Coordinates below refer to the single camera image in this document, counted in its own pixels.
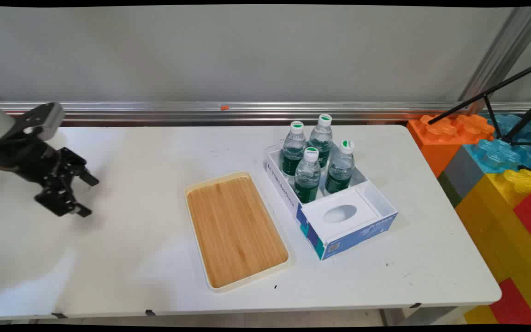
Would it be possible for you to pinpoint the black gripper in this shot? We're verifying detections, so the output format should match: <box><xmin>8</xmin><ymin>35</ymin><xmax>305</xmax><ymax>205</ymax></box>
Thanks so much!
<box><xmin>0</xmin><ymin>136</ymin><xmax>100</xmax><ymax>218</ymax></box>

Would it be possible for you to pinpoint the green label water bottle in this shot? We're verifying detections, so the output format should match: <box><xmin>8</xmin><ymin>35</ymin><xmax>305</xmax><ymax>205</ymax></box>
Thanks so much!
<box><xmin>324</xmin><ymin>140</ymin><xmax>356</xmax><ymax>195</ymax></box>
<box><xmin>282</xmin><ymin>121</ymin><xmax>308</xmax><ymax>177</ymax></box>
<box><xmin>309</xmin><ymin>114</ymin><xmax>334</xmax><ymax>169</ymax></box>
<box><xmin>294</xmin><ymin>147</ymin><xmax>322</xmax><ymax>204</ymax></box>

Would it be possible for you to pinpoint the bamboo tray with cream rim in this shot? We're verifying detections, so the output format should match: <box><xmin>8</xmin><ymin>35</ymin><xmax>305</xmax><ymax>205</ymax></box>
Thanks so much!
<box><xmin>184</xmin><ymin>171</ymin><xmax>291</xmax><ymax>293</ymax></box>

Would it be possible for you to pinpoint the white and blue cardboard box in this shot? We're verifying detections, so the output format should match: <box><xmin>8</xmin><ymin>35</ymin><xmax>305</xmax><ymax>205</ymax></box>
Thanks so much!
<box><xmin>265</xmin><ymin>146</ymin><xmax>399</xmax><ymax>261</ymax></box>

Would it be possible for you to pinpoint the orange giant building block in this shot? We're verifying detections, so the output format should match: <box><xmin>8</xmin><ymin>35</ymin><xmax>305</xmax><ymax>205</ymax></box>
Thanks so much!
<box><xmin>406</xmin><ymin>114</ymin><xmax>496</xmax><ymax>178</ymax></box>

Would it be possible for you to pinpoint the green giant building block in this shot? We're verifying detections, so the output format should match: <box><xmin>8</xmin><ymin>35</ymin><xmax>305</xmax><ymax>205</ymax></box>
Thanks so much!
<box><xmin>437</xmin><ymin>171</ymin><xmax>462</xmax><ymax>208</ymax></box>

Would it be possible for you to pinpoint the grey giant building block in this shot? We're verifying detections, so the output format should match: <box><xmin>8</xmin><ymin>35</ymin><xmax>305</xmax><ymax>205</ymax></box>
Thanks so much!
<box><xmin>444</xmin><ymin>145</ymin><xmax>485</xmax><ymax>199</ymax></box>

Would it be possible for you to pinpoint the black tripod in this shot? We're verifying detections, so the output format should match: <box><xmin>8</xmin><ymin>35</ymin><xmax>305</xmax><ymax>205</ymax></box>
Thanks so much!
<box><xmin>427</xmin><ymin>58</ymin><xmax>531</xmax><ymax>147</ymax></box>

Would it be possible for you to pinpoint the blue giant building block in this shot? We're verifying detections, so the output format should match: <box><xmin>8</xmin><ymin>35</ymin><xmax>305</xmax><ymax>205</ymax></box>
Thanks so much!
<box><xmin>464</xmin><ymin>113</ymin><xmax>531</xmax><ymax>174</ymax></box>

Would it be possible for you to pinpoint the yellow giant building block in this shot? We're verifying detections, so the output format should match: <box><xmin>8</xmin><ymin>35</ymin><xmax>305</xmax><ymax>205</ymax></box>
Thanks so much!
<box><xmin>454</xmin><ymin>168</ymin><xmax>531</xmax><ymax>324</ymax></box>

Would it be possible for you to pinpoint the aluminium profile rail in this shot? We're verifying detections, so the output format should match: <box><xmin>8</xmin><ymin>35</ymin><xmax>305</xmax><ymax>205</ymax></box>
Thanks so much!
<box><xmin>0</xmin><ymin>101</ymin><xmax>531</xmax><ymax>125</ymax></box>

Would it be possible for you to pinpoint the grey table frame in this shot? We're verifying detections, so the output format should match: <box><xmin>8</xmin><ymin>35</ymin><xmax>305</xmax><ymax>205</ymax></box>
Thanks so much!
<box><xmin>381</xmin><ymin>306</ymin><xmax>476</xmax><ymax>326</ymax></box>

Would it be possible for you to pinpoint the aluminium profile post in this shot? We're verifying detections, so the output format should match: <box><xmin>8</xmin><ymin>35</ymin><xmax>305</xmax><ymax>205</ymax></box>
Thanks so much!
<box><xmin>459</xmin><ymin>6</ymin><xmax>531</xmax><ymax>114</ymax></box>

